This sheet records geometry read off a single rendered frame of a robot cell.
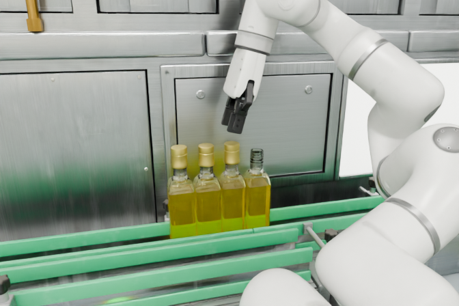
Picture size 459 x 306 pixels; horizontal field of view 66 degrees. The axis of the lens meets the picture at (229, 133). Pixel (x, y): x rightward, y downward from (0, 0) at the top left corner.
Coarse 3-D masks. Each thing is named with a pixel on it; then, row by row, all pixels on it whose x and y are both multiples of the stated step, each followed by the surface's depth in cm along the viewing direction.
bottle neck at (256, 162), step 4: (256, 148) 79; (252, 152) 78; (256, 152) 77; (260, 152) 77; (252, 156) 78; (256, 156) 77; (260, 156) 78; (252, 160) 78; (256, 160) 78; (260, 160) 78; (252, 164) 78; (256, 164) 78; (260, 164) 78; (252, 168) 79; (256, 168) 78; (260, 168) 78; (256, 172) 78
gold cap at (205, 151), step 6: (204, 144) 76; (210, 144) 76; (198, 150) 75; (204, 150) 74; (210, 150) 74; (198, 156) 76; (204, 156) 74; (210, 156) 75; (198, 162) 76; (204, 162) 75; (210, 162) 75
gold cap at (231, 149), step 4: (224, 144) 76; (228, 144) 76; (232, 144) 76; (236, 144) 76; (224, 148) 77; (228, 148) 75; (232, 148) 75; (236, 148) 76; (224, 152) 77; (228, 152) 76; (232, 152) 76; (236, 152) 76; (224, 156) 77; (228, 156) 76; (232, 156) 76; (236, 156) 76; (224, 160) 77; (228, 160) 76; (232, 160) 76; (236, 160) 76; (228, 164) 76; (232, 164) 76; (236, 164) 77
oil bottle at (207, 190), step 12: (204, 180) 76; (216, 180) 76; (204, 192) 75; (216, 192) 76; (204, 204) 76; (216, 204) 77; (204, 216) 77; (216, 216) 78; (204, 228) 78; (216, 228) 79
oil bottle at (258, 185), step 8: (248, 176) 78; (256, 176) 78; (264, 176) 78; (248, 184) 78; (256, 184) 78; (264, 184) 78; (248, 192) 78; (256, 192) 78; (264, 192) 79; (248, 200) 79; (256, 200) 79; (264, 200) 79; (248, 208) 79; (256, 208) 79; (264, 208) 80; (248, 216) 80; (256, 216) 80; (264, 216) 81; (248, 224) 80; (256, 224) 81; (264, 224) 81
